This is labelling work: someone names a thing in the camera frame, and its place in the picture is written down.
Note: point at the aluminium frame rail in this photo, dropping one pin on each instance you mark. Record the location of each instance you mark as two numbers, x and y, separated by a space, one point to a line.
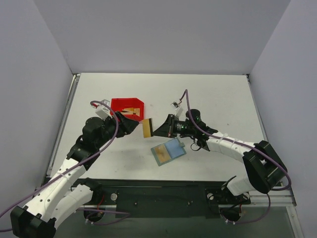
283 198

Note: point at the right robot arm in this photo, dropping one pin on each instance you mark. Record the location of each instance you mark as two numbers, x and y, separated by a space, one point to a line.
264 168

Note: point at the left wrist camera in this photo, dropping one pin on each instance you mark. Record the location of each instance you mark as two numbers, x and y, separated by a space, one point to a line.
100 110

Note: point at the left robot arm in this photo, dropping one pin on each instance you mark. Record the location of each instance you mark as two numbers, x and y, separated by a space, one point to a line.
53 204

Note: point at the gold card inside bin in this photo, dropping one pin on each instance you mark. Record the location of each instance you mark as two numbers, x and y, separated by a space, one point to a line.
131 111

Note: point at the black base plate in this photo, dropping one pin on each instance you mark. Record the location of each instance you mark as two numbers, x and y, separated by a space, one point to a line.
162 198

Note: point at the gold card with magnetic stripe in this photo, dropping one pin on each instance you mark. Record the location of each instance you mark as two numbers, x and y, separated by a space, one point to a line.
147 126

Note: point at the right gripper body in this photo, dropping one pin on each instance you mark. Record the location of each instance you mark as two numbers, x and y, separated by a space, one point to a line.
170 125

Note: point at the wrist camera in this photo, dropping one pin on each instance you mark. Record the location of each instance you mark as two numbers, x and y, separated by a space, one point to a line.
178 109
100 110

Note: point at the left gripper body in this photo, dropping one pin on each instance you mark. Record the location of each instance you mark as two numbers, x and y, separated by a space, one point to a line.
121 123

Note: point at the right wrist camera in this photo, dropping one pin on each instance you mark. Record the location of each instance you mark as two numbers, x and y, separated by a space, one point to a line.
178 109

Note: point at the gold VIP card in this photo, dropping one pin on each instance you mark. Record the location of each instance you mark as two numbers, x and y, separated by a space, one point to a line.
162 155

